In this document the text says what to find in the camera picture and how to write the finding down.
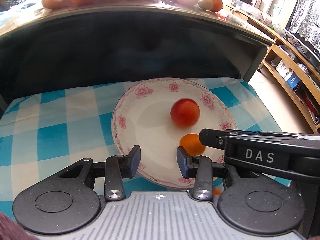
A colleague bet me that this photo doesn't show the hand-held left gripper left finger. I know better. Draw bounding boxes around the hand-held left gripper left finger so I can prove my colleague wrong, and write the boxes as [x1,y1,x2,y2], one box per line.
[59,145,142,202]

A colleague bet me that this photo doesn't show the large red tomato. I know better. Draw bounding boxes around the large red tomato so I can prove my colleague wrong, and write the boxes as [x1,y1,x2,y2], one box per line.
[170,99,200,128]

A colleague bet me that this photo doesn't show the person's left forearm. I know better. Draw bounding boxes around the person's left forearm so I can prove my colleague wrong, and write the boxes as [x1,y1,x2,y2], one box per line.
[0,211,35,240]

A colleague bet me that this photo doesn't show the blue cardboard box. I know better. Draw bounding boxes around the blue cardboard box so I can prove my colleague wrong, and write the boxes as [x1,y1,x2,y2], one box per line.
[287,73,301,90]

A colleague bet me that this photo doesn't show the dark wooden table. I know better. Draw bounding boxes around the dark wooden table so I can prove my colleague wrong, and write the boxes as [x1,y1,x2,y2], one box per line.
[0,0,276,107]

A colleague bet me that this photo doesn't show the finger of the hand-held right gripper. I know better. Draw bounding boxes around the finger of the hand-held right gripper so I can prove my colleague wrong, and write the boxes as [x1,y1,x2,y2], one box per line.
[199,128,228,153]
[224,129,299,137]

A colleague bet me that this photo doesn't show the white cardboard box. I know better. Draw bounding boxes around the white cardboard box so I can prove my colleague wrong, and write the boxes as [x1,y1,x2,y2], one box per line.
[276,59,294,81]

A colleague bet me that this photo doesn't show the wooden shelf unit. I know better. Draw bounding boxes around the wooden shelf unit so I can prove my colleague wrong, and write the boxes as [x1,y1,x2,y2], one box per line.
[225,3,320,133]

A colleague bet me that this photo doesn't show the white lace cloth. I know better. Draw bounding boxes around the white lace cloth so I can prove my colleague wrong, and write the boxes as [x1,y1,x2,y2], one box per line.
[290,0,320,53]

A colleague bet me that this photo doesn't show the blue white checked blanket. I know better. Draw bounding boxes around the blue white checked blanket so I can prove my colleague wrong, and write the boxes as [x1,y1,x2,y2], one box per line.
[0,76,298,207]

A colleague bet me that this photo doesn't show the white floral rim plate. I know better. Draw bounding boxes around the white floral rim plate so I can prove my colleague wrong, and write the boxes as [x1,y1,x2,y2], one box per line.
[111,77,238,189]

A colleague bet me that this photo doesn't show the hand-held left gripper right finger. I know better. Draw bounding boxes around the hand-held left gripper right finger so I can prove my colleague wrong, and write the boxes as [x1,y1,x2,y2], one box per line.
[176,146,241,201]

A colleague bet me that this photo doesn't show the black television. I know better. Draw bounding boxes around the black television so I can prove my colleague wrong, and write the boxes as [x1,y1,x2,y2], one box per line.
[284,0,320,68]

